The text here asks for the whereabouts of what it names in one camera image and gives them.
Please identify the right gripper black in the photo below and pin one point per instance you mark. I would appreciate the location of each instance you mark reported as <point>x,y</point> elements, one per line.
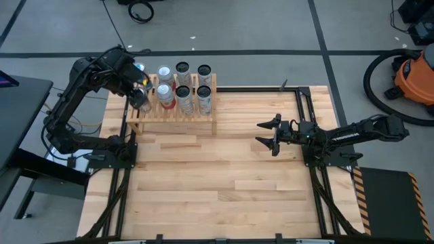
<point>298,133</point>

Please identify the black power adapter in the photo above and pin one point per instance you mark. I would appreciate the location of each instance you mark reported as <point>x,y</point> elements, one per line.
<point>71,162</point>

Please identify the dark tablet screen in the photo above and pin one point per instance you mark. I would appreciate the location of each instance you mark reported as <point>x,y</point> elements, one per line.
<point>6,81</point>

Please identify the black desk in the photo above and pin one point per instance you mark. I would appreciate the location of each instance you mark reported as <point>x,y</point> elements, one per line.
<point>20,118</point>

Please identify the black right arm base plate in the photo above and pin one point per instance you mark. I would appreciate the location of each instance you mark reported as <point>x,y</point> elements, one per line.
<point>335,157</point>

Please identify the wooden slatted shelf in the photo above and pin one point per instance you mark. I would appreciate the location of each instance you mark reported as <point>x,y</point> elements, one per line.
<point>176,117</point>

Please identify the orange vacuum cleaner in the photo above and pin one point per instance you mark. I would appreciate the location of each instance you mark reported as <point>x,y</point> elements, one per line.
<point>415,79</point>

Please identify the black mat hazard stripes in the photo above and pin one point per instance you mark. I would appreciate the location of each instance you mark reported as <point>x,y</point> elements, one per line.
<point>390,203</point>

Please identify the blue silver Red Bull can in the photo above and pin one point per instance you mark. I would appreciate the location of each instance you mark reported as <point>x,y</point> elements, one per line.
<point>148,105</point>
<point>140,66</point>

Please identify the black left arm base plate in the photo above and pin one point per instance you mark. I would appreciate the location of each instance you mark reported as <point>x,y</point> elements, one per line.
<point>101,159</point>

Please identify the black equipment case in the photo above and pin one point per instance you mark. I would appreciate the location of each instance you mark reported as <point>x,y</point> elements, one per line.
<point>420,10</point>
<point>424,34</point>

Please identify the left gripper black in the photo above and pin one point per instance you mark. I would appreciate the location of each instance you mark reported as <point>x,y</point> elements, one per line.
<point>127,76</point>

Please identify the orange shop vacuum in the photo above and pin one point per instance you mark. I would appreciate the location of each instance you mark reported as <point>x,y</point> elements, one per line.
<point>367,83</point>

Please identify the pink white Spindrift can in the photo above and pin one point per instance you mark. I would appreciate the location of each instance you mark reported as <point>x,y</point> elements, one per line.
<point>164,72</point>
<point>165,93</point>

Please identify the black equipment box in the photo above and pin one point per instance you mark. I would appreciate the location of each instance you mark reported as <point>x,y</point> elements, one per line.
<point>123,1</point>

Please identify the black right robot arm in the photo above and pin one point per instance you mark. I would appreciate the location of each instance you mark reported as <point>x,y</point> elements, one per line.
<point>359,133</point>

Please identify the black table clamp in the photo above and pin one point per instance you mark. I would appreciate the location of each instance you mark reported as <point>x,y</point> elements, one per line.
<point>278,237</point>
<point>158,237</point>

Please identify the white paper sheet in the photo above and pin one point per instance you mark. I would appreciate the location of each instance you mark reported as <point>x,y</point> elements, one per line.
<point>81,164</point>

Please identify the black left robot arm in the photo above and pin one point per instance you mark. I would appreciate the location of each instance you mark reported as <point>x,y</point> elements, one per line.
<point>74,88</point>

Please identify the white Celsius can black lid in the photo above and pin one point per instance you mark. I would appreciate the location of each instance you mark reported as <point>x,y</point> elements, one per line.
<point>205,72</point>
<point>183,69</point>
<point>184,98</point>
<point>204,98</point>

